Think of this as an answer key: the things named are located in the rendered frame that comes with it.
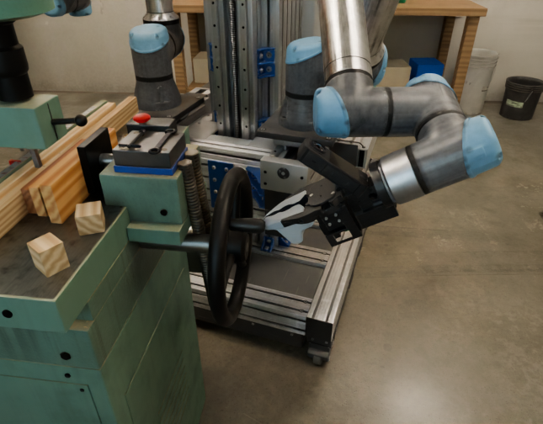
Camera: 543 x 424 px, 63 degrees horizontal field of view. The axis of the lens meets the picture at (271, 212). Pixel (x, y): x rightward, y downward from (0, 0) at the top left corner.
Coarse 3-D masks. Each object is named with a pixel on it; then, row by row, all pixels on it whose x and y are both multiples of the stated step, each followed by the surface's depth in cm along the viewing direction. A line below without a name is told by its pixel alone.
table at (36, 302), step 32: (32, 224) 71; (64, 224) 71; (128, 224) 76; (160, 224) 76; (0, 256) 64; (96, 256) 66; (0, 288) 58; (32, 288) 58; (64, 288) 59; (96, 288) 67; (0, 320) 60; (32, 320) 59; (64, 320) 59
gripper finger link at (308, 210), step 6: (324, 204) 65; (306, 210) 66; (312, 210) 65; (318, 210) 64; (294, 216) 66; (300, 216) 65; (306, 216) 65; (312, 216) 65; (318, 216) 65; (282, 222) 68; (288, 222) 67; (294, 222) 66; (300, 222) 66; (306, 222) 66
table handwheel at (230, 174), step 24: (240, 168) 78; (240, 192) 79; (216, 216) 68; (240, 216) 92; (192, 240) 80; (216, 240) 67; (240, 240) 78; (216, 264) 67; (240, 264) 90; (216, 288) 68; (240, 288) 89; (216, 312) 71
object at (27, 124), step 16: (48, 96) 72; (0, 112) 68; (16, 112) 68; (32, 112) 68; (48, 112) 71; (0, 128) 70; (16, 128) 69; (32, 128) 69; (48, 128) 71; (64, 128) 75; (0, 144) 71; (16, 144) 71; (32, 144) 71; (48, 144) 71
